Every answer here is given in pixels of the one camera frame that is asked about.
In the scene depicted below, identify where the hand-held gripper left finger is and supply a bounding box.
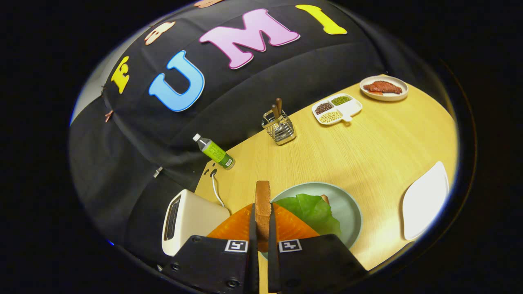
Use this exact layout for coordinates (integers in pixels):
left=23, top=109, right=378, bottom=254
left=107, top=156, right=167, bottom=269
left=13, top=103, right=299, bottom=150
left=157, top=203, right=259, bottom=294

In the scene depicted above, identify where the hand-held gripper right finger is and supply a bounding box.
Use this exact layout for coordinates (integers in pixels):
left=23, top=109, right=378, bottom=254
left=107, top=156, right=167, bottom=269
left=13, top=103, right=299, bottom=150
left=268, top=203, right=368, bottom=294

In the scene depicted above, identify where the toasted bread slice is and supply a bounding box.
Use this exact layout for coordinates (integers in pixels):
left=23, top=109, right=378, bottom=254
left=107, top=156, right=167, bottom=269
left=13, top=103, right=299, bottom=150
left=255, top=180, right=272, bottom=242

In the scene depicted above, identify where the green lettuce leaf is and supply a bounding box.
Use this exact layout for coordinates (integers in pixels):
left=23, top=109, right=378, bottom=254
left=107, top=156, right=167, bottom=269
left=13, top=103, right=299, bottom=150
left=275, top=194, right=342, bottom=237

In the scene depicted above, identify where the white toaster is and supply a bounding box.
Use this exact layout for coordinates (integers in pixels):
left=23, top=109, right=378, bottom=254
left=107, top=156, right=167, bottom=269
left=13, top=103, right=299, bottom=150
left=162, top=189, right=231, bottom=257

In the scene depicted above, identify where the pale green round plate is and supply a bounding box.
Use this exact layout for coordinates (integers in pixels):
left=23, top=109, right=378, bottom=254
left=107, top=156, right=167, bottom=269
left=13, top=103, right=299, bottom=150
left=261, top=182, right=363, bottom=260

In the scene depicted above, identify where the green drink bottle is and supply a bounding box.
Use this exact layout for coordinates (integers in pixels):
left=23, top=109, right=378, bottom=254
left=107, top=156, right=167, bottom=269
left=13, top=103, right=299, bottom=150
left=193, top=134, right=236, bottom=170

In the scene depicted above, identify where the white divided bean dish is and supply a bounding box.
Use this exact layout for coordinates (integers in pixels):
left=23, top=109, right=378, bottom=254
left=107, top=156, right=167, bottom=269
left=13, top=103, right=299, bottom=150
left=312, top=94, right=363, bottom=125

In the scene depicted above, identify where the white square plate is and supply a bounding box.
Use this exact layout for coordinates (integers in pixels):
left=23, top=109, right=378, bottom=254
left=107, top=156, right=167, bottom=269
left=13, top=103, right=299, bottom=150
left=402, top=161, right=450, bottom=241

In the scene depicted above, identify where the black backdrop cloth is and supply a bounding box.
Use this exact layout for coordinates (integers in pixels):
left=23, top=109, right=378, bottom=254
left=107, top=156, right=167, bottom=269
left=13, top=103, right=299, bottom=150
left=69, top=0, right=450, bottom=262

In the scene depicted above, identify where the round white meat plate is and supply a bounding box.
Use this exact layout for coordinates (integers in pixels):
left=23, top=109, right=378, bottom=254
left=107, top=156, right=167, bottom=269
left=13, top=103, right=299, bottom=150
left=360, top=76, right=409, bottom=102

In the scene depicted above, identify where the red cooked meat slice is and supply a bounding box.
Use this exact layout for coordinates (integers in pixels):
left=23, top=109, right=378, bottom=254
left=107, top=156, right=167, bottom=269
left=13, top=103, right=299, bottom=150
left=363, top=81, right=403, bottom=95

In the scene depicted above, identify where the white toaster cable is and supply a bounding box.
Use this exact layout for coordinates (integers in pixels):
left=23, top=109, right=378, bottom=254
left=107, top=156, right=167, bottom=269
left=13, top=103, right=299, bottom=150
left=211, top=174, right=225, bottom=208

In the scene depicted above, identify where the metal wire utensil holder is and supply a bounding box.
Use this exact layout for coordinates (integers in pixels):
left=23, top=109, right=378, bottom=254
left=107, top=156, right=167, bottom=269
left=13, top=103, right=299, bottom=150
left=261, top=109, right=296, bottom=146

